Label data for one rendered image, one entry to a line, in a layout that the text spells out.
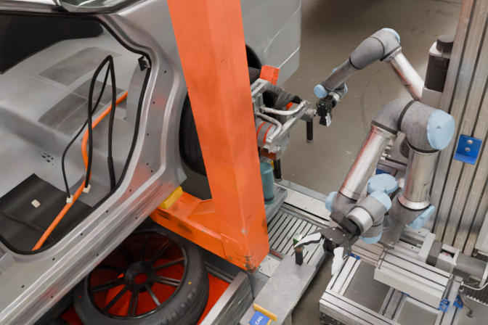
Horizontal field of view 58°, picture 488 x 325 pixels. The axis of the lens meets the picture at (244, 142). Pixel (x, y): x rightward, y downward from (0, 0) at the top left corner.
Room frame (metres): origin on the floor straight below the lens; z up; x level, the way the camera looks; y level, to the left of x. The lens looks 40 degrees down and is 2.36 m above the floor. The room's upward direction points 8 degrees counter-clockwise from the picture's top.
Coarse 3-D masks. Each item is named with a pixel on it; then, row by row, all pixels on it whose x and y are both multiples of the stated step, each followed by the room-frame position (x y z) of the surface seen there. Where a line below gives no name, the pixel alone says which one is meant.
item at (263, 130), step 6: (258, 126) 1.84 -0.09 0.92; (264, 126) 1.83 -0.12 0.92; (270, 126) 1.82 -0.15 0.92; (276, 126) 1.81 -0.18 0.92; (258, 132) 1.81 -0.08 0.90; (264, 132) 1.79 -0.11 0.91; (270, 132) 1.78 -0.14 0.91; (288, 132) 1.80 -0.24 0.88; (258, 138) 1.79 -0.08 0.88; (264, 138) 1.77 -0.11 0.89; (282, 138) 1.76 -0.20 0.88; (288, 138) 1.80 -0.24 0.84; (258, 144) 1.79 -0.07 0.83; (282, 144) 1.75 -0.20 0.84; (282, 150) 1.75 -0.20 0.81
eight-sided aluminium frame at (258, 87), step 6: (252, 84) 1.93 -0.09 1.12; (258, 84) 1.94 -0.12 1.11; (264, 84) 1.92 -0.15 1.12; (270, 84) 1.95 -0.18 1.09; (252, 90) 1.91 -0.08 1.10; (258, 90) 1.87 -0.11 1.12; (264, 90) 1.91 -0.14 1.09; (270, 90) 1.95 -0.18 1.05; (276, 90) 2.00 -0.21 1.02; (282, 90) 2.05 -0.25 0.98; (252, 96) 1.83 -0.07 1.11; (258, 96) 1.87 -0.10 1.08; (276, 96) 2.06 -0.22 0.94; (252, 102) 1.83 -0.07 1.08; (282, 108) 2.04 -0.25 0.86; (282, 120) 2.04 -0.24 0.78; (270, 162) 1.91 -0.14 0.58
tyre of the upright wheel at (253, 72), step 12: (252, 72) 2.00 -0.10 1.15; (180, 120) 1.83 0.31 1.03; (192, 120) 1.80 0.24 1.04; (180, 132) 1.81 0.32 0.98; (192, 132) 1.76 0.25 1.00; (180, 144) 1.79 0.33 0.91; (192, 144) 1.74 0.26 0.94; (192, 156) 1.74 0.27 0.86; (192, 168) 1.80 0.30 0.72; (204, 168) 1.70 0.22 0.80
